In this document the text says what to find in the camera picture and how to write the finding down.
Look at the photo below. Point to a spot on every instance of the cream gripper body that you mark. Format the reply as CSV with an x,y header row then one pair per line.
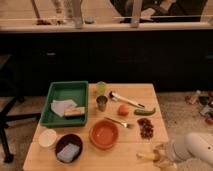
x,y
161,161

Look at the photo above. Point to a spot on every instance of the yellow banana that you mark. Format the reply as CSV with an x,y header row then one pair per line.
x,y
148,156

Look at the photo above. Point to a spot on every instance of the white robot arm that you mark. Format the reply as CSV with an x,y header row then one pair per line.
x,y
193,145

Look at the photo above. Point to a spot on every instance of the small metal cup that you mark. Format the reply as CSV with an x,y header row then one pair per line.
x,y
102,102

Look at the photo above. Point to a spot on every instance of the green plastic cup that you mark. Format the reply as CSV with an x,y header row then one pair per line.
x,y
101,87

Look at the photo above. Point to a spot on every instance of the dark grape bunch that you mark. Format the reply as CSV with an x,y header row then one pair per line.
x,y
146,128

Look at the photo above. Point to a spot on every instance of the green pepper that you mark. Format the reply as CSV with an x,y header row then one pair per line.
x,y
144,112

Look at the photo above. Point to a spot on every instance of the metal fork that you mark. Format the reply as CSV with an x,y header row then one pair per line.
x,y
124,124

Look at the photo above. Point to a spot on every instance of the orange bowl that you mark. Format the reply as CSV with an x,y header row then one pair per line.
x,y
104,134

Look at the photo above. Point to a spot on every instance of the orange fruit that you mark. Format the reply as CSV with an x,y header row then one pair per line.
x,y
123,110

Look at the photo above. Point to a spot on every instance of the clutter on floor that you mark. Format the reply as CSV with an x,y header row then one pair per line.
x,y
205,101

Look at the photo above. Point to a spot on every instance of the dark brown bowl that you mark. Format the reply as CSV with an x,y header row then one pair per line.
x,y
65,140

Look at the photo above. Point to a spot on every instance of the blue sponge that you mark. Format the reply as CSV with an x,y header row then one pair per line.
x,y
68,153

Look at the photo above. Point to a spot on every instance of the tan sponge block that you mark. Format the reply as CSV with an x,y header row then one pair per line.
x,y
74,111

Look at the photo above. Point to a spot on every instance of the green plastic tray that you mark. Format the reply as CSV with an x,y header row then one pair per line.
x,y
75,90

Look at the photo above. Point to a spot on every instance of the white folded cloth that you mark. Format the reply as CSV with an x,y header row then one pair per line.
x,y
59,106

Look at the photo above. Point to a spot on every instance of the white handled spatula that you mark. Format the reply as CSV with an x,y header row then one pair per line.
x,y
113,95

